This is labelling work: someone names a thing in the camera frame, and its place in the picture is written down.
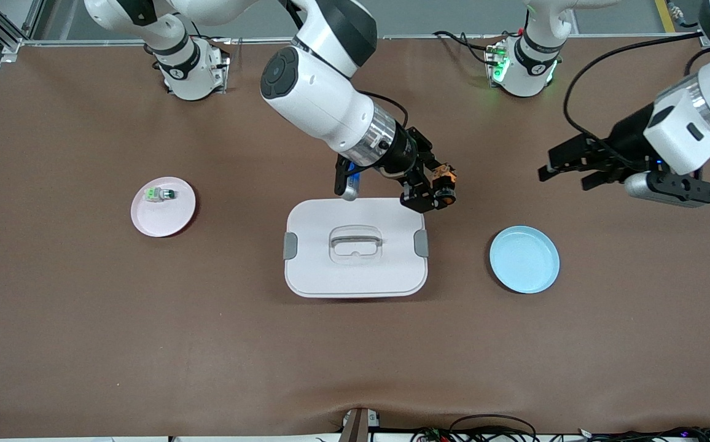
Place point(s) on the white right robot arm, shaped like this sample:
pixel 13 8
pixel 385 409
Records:
pixel 312 104

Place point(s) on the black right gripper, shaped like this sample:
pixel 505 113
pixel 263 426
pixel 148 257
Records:
pixel 402 155

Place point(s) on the brown table mat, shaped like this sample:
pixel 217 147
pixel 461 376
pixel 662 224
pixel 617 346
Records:
pixel 355 356

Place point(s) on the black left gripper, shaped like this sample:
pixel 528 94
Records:
pixel 626 139

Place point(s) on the light blue round plate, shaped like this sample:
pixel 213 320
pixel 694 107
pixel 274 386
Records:
pixel 524 259

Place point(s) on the green push-button switch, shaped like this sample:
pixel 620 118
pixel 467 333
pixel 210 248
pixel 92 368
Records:
pixel 157 194

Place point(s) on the metal table edge rail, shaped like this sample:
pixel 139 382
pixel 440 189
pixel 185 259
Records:
pixel 257 40

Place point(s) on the pink round plate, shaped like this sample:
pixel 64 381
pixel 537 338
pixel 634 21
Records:
pixel 171 221

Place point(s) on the white lidded storage box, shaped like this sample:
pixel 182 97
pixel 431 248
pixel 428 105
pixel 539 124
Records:
pixel 355 276

